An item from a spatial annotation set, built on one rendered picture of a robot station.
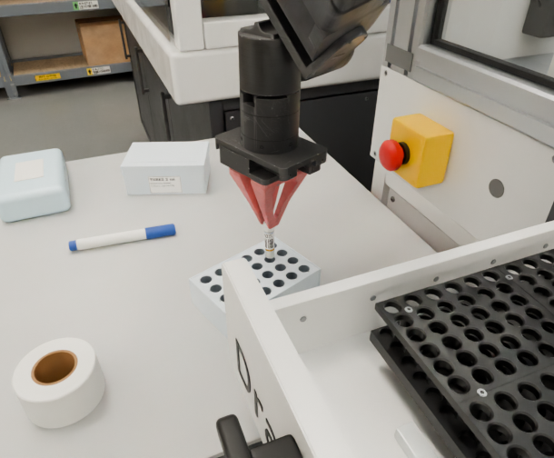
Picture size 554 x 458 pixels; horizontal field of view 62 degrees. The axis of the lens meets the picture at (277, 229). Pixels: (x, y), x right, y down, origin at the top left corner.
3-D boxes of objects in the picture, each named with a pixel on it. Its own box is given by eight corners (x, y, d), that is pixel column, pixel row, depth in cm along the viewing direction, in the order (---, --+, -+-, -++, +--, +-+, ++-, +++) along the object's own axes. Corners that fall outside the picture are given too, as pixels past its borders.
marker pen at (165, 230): (70, 254, 60) (67, 244, 59) (71, 247, 62) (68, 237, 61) (176, 236, 64) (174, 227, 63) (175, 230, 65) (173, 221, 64)
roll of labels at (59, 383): (121, 385, 44) (112, 358, 42) (56, 443, 39) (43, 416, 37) (74, 353, 47) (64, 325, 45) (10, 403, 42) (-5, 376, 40)
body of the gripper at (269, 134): (259, 135, 52) (258, 68, 48) (328, 165, 46) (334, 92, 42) (213, 153, 48) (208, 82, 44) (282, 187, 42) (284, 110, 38)
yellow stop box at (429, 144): (410, 191, 58) (421, 138, 54) (380, 166, 64) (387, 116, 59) (444, 184, 60) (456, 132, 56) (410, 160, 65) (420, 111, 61)
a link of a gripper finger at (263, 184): (264, 199, 56) (264, 126, 51) (308, 223, 52) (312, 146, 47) (222, 220, 52) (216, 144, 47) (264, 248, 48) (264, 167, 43)
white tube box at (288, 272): (235, 346, 48) (232, 321, 46) (192, 303, 53) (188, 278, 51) (319, 293, 54) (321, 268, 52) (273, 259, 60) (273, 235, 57)
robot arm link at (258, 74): (223, 19, 39) (273, 29, 36) (275, 8, 44) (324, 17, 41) (227, 98, 43) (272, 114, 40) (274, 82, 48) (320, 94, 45)
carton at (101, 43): (88, 66, 344) (78, 26, 328) (83, 56, 367) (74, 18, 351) (143, 60, 358) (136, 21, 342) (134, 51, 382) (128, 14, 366)
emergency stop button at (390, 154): (390, 177, 58) (395, 148, 55) (373, 164, 61) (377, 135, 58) (410, 173, 59) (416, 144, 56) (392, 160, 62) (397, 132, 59)
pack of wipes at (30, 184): (73, 212, 69) (64, 185, 66) (1, 226, 66) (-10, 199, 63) (67, 168, 80) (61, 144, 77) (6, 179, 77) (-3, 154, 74)
